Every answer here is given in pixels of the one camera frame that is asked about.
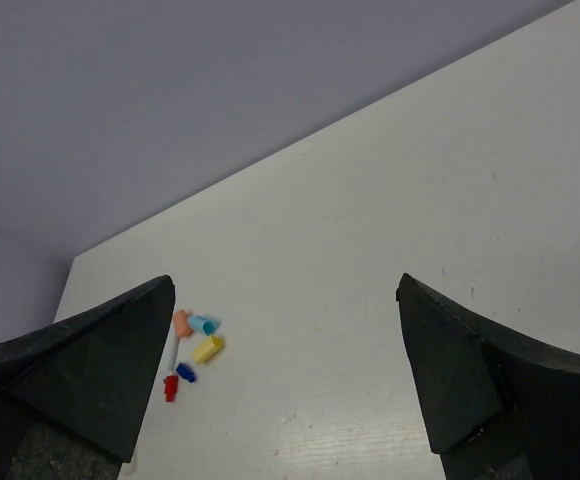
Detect red pen cap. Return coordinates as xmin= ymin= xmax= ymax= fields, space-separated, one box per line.
xmin=164 ymin=373 xmax=179 ymax=403

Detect yellow marker cap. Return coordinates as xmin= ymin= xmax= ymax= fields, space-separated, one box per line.
xmin=192 ymin=335 xmax=225 ymax=365

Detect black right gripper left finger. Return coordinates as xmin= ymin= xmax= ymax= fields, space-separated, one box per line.
xmin=0 ymin=275 xmax=175 ymax=479

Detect orange marker cap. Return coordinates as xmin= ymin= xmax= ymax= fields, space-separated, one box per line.
xmin=172 ymin=310 xmax=194 ymax=339

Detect thin white pen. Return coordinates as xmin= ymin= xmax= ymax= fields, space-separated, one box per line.
xmin=167 ymin=337 xmax=180 ymax=376

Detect light blue marker cap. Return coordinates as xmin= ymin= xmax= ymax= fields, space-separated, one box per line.
xmin=187 ymin=315 xmax=218 ymax=336

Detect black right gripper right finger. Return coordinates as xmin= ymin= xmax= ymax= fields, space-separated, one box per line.
xmin=396 ymin=274 xmax=580 ymax=479

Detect blue pen cap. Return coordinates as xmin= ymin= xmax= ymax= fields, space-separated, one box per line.
xmin=175 ymin=363 xmax=197 ymax=383

